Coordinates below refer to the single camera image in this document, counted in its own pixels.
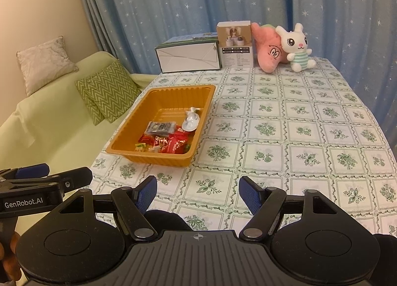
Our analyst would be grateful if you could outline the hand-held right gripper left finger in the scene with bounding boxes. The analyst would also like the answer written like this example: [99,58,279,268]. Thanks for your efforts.
[46,176,159,242]

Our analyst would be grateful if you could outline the white snack packet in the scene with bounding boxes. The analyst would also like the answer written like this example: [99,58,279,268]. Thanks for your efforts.
[181,107,200,132]

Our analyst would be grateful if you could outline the tall brown product box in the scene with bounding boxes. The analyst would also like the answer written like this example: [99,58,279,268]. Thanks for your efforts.
[216,21,255,68]

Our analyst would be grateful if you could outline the wide white cardboard box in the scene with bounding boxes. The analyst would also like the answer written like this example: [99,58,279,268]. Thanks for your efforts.
[155,34,223,74]

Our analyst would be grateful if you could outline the dark clear snack packet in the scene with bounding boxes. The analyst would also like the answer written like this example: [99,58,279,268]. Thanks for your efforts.
[146,121,177,135]

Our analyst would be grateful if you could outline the person's left hand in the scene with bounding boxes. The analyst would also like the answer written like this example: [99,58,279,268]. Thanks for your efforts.
[0,233,23,282]

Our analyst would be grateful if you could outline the blue star-print curtain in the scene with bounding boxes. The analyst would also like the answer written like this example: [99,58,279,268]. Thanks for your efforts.
[73,0,397,75]

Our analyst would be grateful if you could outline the pink plush toy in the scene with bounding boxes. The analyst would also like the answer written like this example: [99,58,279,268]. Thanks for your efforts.
[251,22,289,73]

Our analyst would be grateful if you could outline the white bunny plush toy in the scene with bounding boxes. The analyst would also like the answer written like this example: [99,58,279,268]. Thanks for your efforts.
[275,23,317,72]

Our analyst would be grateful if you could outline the green chevron pillow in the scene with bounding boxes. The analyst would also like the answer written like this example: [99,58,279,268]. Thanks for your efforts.
[75,60,142,126]

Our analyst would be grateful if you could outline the dark trousers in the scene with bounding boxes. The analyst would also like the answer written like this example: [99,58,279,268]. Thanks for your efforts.
[146,210,397,286]

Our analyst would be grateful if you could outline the orange plastic tray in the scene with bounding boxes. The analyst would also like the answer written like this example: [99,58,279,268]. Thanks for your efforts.
[106,84,217,168]

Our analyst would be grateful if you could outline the light green sofa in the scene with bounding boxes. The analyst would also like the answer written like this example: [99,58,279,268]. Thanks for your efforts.
[0,51,157,175]

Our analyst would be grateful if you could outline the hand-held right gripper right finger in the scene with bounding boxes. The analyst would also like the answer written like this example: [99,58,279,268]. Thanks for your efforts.
[239,176,340,241]

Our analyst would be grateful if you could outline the large red candy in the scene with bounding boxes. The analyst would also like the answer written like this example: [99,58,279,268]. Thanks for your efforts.
[167,132,189,153]

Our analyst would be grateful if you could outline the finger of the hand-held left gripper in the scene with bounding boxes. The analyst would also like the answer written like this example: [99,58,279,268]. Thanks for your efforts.
[0,164,50,181]
[46,167,94,195]

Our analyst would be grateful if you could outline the beige pillow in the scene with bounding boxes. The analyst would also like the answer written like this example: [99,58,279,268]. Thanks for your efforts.
[16,36,79,97]

